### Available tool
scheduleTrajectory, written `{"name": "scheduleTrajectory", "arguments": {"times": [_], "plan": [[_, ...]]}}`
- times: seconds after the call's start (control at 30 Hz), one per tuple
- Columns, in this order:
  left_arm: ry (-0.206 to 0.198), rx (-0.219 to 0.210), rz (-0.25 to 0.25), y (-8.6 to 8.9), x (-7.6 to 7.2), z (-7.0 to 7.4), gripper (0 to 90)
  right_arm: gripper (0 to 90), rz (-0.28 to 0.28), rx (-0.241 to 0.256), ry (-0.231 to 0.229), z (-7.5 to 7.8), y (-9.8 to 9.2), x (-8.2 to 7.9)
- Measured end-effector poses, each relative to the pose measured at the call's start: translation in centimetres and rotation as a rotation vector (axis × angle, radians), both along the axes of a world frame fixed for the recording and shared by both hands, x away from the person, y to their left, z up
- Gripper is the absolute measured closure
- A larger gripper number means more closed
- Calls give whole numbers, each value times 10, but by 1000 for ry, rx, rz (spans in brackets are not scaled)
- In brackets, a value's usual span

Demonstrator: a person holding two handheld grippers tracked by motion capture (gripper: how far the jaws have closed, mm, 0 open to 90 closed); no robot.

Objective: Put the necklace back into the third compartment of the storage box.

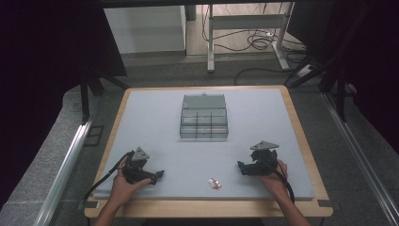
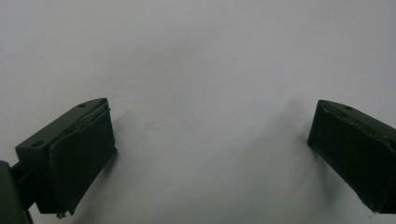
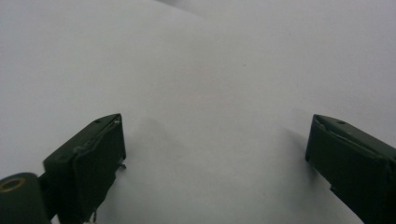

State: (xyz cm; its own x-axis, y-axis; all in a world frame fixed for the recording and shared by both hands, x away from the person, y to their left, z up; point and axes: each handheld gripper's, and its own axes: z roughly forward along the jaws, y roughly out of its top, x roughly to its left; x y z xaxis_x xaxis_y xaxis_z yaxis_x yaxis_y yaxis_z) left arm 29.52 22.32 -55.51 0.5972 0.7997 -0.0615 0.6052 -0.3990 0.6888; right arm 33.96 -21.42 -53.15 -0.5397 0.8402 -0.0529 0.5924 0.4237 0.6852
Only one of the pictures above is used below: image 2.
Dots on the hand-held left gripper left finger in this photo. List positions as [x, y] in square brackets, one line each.
[71, 155]

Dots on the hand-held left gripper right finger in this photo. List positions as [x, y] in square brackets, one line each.
[355, 152]

